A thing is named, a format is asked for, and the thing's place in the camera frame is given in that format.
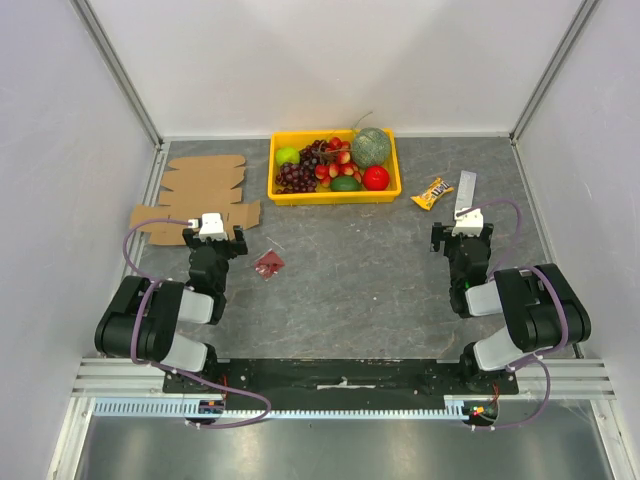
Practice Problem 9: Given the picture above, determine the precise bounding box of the yellow candy packet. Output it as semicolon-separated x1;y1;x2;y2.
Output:
411;177;454;211

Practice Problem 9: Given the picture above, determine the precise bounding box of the red strawberry bunch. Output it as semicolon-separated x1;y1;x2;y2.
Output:
311;136;362;189

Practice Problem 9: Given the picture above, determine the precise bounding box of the green apple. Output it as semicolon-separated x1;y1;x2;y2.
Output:
275;146;300;167

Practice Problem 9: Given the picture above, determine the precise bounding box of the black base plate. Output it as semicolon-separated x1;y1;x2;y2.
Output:
162;357;520;399

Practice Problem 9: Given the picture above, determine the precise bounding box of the green avocado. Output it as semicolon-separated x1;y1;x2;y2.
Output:
330;176;361;192

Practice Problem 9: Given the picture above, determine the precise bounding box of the brown cardboard box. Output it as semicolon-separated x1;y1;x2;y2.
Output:
130;155;261;234

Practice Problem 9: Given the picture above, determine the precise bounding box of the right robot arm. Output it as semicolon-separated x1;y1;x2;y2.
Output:
430;222;592;394

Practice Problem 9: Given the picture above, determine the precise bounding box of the purple grape bunch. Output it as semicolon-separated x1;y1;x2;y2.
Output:
274;141;324;194

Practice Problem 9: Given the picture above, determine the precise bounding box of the yellow plastic tray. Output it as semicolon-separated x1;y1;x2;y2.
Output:
267;128;402;206

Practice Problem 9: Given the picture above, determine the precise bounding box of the slotted cable duct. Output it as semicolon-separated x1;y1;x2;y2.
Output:
92;396;476;419

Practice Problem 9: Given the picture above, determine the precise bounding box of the small red packet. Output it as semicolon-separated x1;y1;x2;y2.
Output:
254;250;285;280

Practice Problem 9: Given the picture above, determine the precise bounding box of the green netted melon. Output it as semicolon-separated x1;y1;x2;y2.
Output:
351;127;392;168

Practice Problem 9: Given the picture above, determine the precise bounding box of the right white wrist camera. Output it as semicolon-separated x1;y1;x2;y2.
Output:
452;209;484;237

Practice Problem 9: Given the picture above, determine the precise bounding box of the aluminium front rail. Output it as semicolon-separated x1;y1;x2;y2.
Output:
72;358;616;400

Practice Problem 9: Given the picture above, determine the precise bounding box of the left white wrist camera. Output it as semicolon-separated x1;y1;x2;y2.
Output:
188;212;228;241

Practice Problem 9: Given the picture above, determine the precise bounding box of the red tomato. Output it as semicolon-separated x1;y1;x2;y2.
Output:
362;166;390;191

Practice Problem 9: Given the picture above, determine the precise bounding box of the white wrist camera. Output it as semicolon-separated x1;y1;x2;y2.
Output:
452;209;484;237
188;212;228;241

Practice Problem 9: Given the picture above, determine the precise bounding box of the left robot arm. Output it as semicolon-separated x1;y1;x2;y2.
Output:
94;218;248;393

